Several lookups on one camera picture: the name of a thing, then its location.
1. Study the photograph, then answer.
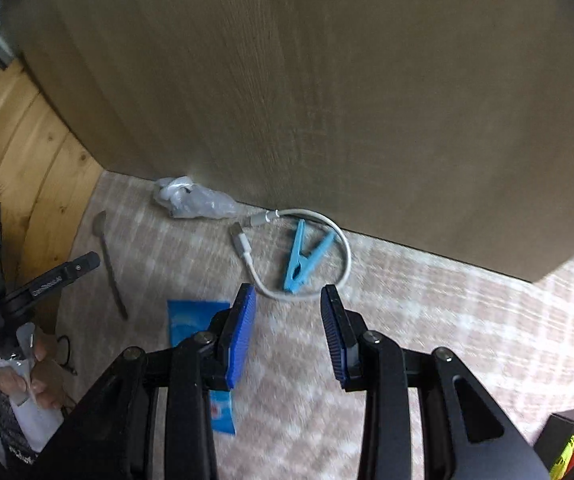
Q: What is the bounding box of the brown wooden cabinet panel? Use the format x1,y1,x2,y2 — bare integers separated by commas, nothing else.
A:
2,0,574,283

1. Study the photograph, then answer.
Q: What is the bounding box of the black container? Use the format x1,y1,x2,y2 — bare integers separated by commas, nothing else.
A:
534,400,574,471

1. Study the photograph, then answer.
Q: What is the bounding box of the white charging cable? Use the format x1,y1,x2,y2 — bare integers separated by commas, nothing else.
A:
229,208,352,302

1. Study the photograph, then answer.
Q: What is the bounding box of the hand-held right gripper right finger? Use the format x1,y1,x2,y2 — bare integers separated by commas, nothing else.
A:
320,284,550,480

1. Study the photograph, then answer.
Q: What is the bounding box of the blue clothespin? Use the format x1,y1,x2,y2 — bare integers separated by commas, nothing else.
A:
283,218,338,295

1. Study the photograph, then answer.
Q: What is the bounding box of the person's left hand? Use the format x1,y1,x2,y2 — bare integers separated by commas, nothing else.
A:
0,332,68,411

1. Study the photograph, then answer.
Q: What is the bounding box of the pink plaid blanket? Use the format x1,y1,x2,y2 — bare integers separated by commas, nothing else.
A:
32,170,574,480

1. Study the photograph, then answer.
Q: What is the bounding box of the metal spoon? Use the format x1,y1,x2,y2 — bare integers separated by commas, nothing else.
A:
92,211,128,320

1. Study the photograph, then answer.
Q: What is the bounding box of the blue wipes packet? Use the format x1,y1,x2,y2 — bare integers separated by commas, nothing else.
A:
167,300,238,436

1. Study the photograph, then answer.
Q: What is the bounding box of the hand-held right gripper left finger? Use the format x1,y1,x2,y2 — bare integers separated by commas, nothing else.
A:
32,282,258,480

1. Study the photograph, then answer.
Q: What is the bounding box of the clear plastic bag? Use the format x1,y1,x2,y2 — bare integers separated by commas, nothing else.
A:
154,176,242,220

